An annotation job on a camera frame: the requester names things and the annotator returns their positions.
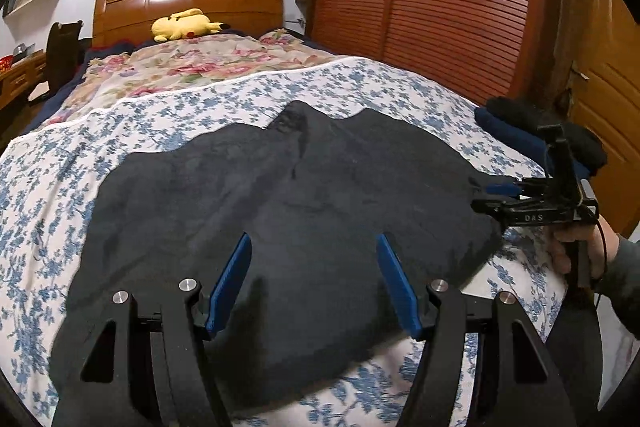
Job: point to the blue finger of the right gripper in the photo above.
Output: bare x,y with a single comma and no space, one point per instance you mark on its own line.
506,189

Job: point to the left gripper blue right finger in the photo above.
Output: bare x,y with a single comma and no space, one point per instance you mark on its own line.
401,293

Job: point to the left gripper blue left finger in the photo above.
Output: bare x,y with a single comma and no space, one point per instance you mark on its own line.
228,286

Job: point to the black fleece garment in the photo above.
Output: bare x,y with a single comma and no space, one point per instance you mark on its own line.
313,194

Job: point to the right forearm grey sleeve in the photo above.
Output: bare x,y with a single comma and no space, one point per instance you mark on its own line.
621,284

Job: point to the person's right hand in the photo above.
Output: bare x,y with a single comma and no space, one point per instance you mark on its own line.
601,240

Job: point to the brown wooden door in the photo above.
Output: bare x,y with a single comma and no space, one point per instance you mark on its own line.
597,58

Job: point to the pink floral quilt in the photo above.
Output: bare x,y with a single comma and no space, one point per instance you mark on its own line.
181,64

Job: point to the yellow Pikachu plush toy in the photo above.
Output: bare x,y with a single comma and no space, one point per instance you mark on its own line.
188,24

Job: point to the wooden bed headboard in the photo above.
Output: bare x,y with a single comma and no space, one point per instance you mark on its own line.
131,20

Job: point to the dark wooden chair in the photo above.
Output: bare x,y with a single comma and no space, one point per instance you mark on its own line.
62,51

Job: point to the wooden desk cabinet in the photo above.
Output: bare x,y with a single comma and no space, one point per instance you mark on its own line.
22,77

